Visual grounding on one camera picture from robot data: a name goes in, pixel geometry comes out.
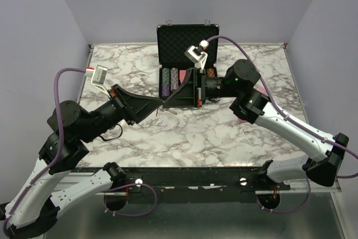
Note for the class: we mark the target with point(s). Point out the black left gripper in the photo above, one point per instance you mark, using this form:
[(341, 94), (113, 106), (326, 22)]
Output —
[(139, 107)]

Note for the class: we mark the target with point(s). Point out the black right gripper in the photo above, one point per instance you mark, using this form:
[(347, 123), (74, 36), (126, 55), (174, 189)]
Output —
[(188, 95)]

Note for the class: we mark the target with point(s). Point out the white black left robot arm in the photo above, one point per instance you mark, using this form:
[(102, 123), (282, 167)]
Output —
[(37, 207)]

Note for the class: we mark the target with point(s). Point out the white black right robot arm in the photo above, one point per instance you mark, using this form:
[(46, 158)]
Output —
[(323, 152)]

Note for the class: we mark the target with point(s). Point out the red playing card deck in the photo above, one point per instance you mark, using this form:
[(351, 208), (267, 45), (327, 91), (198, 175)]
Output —
[(182, 74)]

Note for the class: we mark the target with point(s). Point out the orange blue chip stack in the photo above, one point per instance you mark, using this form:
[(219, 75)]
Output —
[(174, 80)]

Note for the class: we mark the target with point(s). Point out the green blue chip stack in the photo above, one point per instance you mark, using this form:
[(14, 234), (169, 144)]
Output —
[(165, 82)]

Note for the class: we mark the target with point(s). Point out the orange black chip stack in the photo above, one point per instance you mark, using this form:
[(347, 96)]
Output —
[(211, 72)]

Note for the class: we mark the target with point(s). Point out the black poker chip case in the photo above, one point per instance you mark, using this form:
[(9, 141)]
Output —
[(174, 40)]

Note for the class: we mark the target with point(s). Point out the pink box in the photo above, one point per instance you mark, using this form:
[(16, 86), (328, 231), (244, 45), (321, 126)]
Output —
[(262, 90)]

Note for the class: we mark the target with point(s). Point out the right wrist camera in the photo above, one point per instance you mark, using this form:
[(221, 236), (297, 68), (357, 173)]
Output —
[(197, 54)]

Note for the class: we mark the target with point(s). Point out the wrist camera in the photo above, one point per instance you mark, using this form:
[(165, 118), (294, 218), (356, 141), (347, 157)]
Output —
[(98, 76), (197, 54)]

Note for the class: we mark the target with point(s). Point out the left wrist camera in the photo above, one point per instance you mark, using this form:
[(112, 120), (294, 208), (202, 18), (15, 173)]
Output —
[(98, 76)]

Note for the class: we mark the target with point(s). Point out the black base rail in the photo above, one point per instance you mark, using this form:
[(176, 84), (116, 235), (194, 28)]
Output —
[(196, 184)]

